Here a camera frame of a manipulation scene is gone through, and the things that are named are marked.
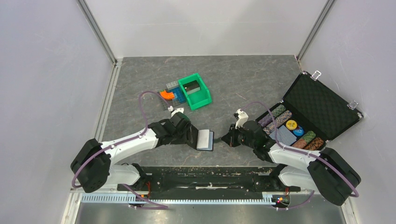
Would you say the orange curved piece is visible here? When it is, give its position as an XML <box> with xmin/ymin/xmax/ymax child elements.
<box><xmin>159</xmin><ymin>90</ymin><xmax>176</xmax><ymax>100</ymax></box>

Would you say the blue dealer button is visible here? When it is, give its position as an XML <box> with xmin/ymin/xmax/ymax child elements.
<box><xmin>292</xmin><ymin>126</ymin><xmax>305</xmax><ymax>137</ymax></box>

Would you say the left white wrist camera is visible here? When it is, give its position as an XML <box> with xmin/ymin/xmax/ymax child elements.
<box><xmin>167</xmin><ymin>106</ymin><xmax>184</xmax><ymax>117</ymax></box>

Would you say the black leather card holder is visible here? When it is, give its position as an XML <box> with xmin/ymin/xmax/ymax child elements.
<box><xmin>196</xmin><ymin>129</ymin><xmax>214</xmax><ymax>151</ymax></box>

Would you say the grey brick block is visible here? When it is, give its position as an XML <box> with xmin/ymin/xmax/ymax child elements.
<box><xmin>166</xmin><ymin>81</ymin><xmax>179</xmax><ymax>91</ymax></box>

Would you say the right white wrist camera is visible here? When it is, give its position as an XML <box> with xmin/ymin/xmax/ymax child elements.
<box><xmin>233</xmin><ymin>109</ymin><xmax>248</xmax><ymax>129</ymax></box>

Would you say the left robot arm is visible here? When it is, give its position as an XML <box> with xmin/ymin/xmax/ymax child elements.
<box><xmin>71</xmin><ymin>112</ymin><xmax>211</xmax><ymax>193</ymax></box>

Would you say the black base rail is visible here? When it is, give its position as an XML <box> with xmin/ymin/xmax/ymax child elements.
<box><xmin>130</xmin><ymin>166</ymin><xmax>301</xmax><ymax>200</ymax></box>

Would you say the black box in bin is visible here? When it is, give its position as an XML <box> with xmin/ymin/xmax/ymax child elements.
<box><xmin>183</xmin><ymin>80</ymin><xmax>201</xmax><ymax>95</ymax></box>

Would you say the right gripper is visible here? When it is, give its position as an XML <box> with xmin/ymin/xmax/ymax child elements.
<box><xmin>221</xmin><ymin>123</ymin><xmax>255</xmax><ymax>149</ymax></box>

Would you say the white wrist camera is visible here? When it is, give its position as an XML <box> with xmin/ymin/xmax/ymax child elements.
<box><xmin>167</xmin><ymin>106</ymin><xmax>184</xmax><ymax>117</ymax></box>
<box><xmin>233</xmin><ymin>109</ymin><xmax>248</xmax><ymax>129</ymax></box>

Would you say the brown poker chip row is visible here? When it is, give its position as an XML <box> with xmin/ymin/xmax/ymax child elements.
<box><xmin>292</xmin><ymin>131</ymin><xmax>324</xmax><ymax>151</ymax></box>

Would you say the blue grid tray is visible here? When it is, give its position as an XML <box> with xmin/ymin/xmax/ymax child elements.
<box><xmin>160</xmin><ymin>87</ymin><xmax>186</xmax><ymax>110</ymax></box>

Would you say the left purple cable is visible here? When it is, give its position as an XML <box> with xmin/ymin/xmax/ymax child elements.
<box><xmin>71</xmin><ymin>91</ymin><xmax>174</xmax><ymax>189</ymax></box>

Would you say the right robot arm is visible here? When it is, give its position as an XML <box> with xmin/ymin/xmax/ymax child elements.
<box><xmin>220</xmin><ymin>120</ymin><xmax>361</xmax><ymax>206</ymax></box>

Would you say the yellow dealer button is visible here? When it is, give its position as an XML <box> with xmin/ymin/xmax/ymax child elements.
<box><xmin>285</xmin><ymin>120</ymin><xmax>298</xmax><ymax>130</ymax></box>

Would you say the black poker chip case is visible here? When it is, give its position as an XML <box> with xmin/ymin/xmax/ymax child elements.
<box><xmin>256</xmin><ymin>72</ymin><xmax>362</xmax><ymax>151</ymax></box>

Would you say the white comb cable strip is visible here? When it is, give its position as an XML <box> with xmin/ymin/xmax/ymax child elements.
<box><xmin>81</xmin><ymin>193</ymin><xmax>276</xmax><ymax>205</ymax></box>

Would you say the blue playing card deck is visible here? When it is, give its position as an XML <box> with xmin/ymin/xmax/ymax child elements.
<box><xmin>277</xmin><ymin>125</ymin><xmax>297</xmax><ymax>146</ymax></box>

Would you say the upper poker chip row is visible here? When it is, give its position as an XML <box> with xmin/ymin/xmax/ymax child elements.
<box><xmin>258</xmin><ymin>105</ymin><xmax>286</xmax><ymax>127</ymax></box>

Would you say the green plastic bin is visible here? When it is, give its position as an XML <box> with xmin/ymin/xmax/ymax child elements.
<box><xmin>177</xmin><ymin>73</ymin><xmax>212</xmax><ymax>111</ymax></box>

